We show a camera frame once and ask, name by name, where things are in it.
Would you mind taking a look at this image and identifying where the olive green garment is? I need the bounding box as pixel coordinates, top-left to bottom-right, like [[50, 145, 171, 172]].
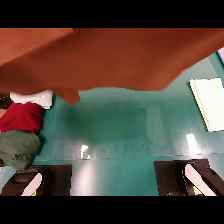
[[0, 129, 42, 171]]

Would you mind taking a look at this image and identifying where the orange garment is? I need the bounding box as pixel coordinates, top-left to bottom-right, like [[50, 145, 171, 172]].
[[0, 28, 224, 105]]

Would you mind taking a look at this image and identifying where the white garment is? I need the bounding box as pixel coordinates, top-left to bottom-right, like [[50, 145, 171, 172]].
[[9, 89, 54, 110]]

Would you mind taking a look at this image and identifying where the red garment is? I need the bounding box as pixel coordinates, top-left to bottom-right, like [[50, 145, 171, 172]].
[[0, 101, 44, 134]]

